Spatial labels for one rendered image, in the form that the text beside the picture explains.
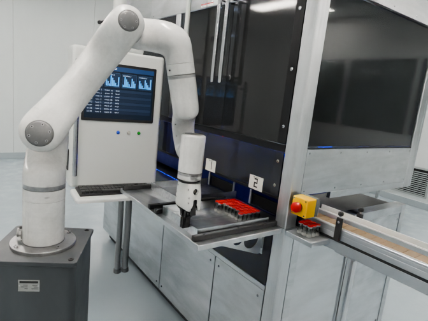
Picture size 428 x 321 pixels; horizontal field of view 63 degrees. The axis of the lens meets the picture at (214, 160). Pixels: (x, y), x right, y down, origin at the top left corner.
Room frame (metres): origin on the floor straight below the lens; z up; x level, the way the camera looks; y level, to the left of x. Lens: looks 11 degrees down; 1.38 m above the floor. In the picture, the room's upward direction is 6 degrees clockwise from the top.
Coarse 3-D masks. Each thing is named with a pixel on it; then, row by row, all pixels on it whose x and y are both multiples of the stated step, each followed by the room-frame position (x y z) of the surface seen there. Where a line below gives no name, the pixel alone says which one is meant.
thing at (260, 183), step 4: (252, 176) 1.48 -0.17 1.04; (256, 176) 1.47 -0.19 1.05; (252, 180) 1.48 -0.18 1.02; (256, 180) 1.46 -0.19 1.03; (260, 180) 1.44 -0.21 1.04; (252, 184) 1.48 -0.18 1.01; (256, 184) 1.46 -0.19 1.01; (260, 184) 1.44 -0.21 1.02; (252, 188) 1.48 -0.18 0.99; (256, 188) 1.46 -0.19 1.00; (260, 188) 1.44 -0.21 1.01
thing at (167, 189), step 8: (152, 184) 1.67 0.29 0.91; (160, 184) 1.71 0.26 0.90; (168, 184) 1.74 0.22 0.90; (176, 184) 1.77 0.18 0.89; (160, 192) 1.60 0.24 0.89; (168, 192) 1.54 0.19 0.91; (208, 192) 1.72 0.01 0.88; (216, 192) 1.73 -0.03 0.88; (224, 192) 1.64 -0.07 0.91; (232, 192) 1.67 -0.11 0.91
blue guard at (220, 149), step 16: (160, 128) 2.19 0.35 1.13; (160, 144) 2.18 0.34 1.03; (208, 144) 1.77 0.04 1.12; (224, 144) 1.66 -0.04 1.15; (240, 144) 1.57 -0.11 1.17; (224, 160) 1.65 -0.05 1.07; (240, 160) 1.56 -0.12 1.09; (256, 160) 1.48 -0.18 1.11; (272, 160) 1.41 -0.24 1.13; (240, 176) 1.55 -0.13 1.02; (272, 176) 1.40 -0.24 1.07; (272, 192) 1.39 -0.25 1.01
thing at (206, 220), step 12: (204, 204) 1.46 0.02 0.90; (168, 216) 1.31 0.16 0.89; (180, 216) 1.34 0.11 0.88; (192, 216) 1.35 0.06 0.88; (204, 216) 1.37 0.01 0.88; (216, 216) 1.38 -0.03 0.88; (228, 216) 1.40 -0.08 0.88; (192, 228) 1.16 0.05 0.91; (204, 228) 1.15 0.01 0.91; (216, 228) 1.19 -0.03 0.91; (228, 228) 1.22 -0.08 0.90
